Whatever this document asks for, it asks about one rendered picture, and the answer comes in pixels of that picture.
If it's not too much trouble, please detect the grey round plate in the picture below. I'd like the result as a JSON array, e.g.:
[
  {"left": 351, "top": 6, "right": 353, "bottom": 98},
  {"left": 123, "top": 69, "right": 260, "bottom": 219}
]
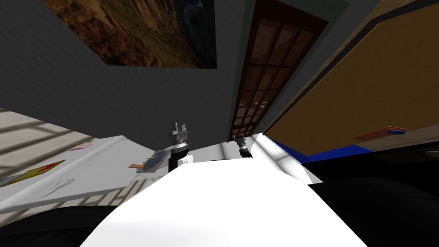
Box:
[{"left": 141, "top": 150, "right": 171, "bottom": 173}]

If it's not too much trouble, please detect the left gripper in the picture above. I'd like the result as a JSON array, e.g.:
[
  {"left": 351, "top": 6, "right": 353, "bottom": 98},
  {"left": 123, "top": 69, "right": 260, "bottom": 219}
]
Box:
[{"left": 170, "top": 122, "right": 190, "bottom": 148}]

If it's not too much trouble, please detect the yellow and red book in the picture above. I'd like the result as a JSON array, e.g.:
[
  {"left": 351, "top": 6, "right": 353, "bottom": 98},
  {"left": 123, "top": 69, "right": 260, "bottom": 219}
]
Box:
[{"left": 0, "top": 159, "right": 66, "bottom": 188}]

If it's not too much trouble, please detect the brown flat board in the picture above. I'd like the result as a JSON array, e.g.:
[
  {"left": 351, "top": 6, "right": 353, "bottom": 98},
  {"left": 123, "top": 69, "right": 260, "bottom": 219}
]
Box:
[{"left": 352, "top": 126, "right": 409, "bottom": 142}]

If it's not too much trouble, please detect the brown glazed door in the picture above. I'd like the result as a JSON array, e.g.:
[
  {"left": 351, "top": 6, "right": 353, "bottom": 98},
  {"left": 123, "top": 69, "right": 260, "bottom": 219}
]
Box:
[{"left": 228, "top": 0, "right": 329, "bottom": 142}]

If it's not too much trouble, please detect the brown landscape wall picture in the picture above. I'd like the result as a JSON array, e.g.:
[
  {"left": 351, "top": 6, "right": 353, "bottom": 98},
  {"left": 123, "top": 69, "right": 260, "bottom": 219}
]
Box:
[{"left": 42, "top": 0, "right": 218, "bottom": 70}]

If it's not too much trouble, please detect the white drawer handle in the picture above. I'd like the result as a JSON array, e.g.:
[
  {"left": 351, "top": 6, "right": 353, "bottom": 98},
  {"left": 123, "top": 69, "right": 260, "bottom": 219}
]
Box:
[{"left": 40, "top": 178, "right": 75, "bottom": 199}]

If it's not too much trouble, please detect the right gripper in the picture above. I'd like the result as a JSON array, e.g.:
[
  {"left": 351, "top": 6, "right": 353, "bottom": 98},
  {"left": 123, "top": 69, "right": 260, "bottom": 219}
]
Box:
[{"left": 234, "top": 133, "right": 248, "bottom": 150}]

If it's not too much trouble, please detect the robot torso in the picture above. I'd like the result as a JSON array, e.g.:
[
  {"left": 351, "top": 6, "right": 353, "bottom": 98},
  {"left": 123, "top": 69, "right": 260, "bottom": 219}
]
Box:
[{"left": 79, "top": 133, "right": 368, "bottom": 247}]

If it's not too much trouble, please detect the blue mat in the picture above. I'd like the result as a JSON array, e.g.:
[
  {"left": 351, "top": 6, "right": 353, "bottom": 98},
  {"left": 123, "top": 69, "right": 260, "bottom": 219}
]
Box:
[{"left": 267, "top": 136, "right": 374, "bottom": 164}]

